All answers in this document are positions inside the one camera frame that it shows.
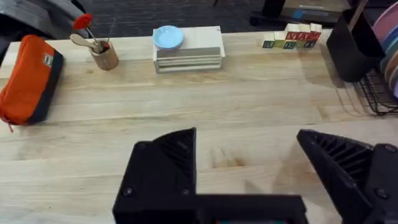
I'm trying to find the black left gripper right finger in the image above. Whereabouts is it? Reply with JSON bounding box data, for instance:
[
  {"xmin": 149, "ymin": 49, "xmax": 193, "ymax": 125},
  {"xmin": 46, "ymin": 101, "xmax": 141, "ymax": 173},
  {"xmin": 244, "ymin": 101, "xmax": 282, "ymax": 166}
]
[{"xmin": 295, "ymin": 129, "xmax": 398, "ymax": 224}]

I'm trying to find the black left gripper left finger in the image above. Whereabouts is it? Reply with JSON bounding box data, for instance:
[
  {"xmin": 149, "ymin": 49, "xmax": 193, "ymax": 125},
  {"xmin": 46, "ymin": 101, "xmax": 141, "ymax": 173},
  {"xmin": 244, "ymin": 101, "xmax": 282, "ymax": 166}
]
[{"xmin": 112, "ymin": 126, "xmax": 198, "ymax": 224}]

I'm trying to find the pale wooden spoon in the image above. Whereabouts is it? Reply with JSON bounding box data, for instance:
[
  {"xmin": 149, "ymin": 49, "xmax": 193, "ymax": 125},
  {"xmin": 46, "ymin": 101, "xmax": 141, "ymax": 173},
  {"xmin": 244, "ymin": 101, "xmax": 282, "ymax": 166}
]
[{"xmin": 69, "ymin": 33, "xmax": 103, "ymax": 54}]

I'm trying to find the lilac plate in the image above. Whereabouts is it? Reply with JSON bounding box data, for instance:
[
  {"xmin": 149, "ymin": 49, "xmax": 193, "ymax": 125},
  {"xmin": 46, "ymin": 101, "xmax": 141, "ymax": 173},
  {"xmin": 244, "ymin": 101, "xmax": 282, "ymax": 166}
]
[{"xmin": 388, "ymin": 65, "xmax": 398, "ymax": 100}]

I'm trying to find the brown plate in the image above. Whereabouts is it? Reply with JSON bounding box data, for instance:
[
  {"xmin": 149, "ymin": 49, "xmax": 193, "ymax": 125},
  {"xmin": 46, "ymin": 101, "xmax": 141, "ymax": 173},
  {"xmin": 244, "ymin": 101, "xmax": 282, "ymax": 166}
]
[{"xmin": 384, "ymin": 51, "xmax": 398, "ymax": 82}]

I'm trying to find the black cutlery holder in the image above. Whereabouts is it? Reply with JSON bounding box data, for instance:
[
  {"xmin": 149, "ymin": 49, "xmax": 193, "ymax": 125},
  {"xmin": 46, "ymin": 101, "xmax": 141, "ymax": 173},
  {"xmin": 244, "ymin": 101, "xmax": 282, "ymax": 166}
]
[{"xmin": 325, "ymin": 7, "xmax": 387, "ymax": 83}]

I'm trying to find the white flat box stack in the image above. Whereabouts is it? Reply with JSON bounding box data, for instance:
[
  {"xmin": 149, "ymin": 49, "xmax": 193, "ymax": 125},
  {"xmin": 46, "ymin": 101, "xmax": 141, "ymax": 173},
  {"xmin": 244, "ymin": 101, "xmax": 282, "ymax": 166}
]
[{"xmin": 152, "ymin": 26, "xmax": 226, "ymax": 74}]

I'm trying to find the brown wooden utensil cup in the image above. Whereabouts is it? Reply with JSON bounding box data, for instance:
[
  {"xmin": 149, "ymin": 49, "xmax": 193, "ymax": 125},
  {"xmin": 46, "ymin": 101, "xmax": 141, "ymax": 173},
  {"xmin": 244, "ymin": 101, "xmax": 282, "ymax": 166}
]
[{"xmin": 89, "ymin": 40, "xmax": 120, "ymax": 72}]

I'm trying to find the green plate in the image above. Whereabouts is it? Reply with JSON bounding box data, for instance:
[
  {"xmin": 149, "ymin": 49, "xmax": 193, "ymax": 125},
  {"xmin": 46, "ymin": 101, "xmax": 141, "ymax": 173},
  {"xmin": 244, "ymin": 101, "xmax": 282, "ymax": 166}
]
[{"xmin": 381, "ymin": 37, "xmax": 398, "ymax": 65}]

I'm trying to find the light blue small plate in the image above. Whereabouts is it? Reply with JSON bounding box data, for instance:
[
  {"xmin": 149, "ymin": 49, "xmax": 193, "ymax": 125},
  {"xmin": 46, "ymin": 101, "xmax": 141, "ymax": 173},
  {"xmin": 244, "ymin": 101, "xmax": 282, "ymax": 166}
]
[{"xmin": 152, "ymin": 25, "xmax": 185, "ymax": 50}]

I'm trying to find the heap of letter toy blocks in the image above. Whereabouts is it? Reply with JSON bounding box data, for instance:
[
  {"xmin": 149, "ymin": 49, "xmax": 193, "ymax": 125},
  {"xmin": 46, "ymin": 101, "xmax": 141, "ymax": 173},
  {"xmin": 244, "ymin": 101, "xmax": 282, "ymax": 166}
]
[{"xmin": 261, "ymin": 22, "xmax": 323, "ymax": 50}]

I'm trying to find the thin metal stick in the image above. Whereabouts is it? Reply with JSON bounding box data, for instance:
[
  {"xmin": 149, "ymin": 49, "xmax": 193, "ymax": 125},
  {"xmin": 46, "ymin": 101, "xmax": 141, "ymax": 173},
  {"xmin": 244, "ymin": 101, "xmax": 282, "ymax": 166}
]
[{"xmin": 107, "ymin": 17, "xmax": 116, "ymax": 43}]

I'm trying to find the orange and black zip bag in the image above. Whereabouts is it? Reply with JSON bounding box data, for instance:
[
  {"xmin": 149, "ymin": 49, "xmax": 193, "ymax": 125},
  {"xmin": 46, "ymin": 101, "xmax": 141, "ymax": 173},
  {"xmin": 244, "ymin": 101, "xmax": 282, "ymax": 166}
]
[{"xmin": 0, "ymin": 34, "xmax": 65, "ymax": 133}]

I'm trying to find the black stand base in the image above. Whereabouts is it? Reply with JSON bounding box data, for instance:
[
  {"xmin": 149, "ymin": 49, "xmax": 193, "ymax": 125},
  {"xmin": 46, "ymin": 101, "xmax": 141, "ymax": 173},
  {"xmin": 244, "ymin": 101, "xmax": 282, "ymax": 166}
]
[{"xmin": 249, "ymin": 0, "xmax": 351, "ymax": 27}]

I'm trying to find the red-headed utensil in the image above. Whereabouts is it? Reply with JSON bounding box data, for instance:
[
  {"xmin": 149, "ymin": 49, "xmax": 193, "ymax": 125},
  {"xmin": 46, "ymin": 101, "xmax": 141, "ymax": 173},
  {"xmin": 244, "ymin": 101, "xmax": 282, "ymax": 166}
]
[{"xmin": 72, "ymin": 12, "xmax": 101, "ymax": 44}]

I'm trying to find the grey padded chair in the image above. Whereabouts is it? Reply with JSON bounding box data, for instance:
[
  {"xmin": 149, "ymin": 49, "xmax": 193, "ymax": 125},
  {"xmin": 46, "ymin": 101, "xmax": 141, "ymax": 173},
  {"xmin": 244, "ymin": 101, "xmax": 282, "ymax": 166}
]
[{"xmin": 0, "ymin": 0, "xmax": 91, "ymax": 57}]

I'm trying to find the black wire dish rack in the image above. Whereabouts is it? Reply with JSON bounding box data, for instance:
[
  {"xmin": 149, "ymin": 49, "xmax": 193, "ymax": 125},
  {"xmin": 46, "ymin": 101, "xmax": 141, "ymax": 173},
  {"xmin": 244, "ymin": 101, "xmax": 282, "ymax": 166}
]
[{"xmin": 357, "ymin": 68, "xmax": 398, "ymax": 116}]

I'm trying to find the wooden utensil handle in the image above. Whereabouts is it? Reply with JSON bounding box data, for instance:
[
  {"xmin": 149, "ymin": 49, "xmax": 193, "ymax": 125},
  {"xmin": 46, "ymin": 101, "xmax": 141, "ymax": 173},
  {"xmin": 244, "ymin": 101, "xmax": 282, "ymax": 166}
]
[{"xmin": 348, "ymin": 0, "xmax": 369, "ymax": 32}]

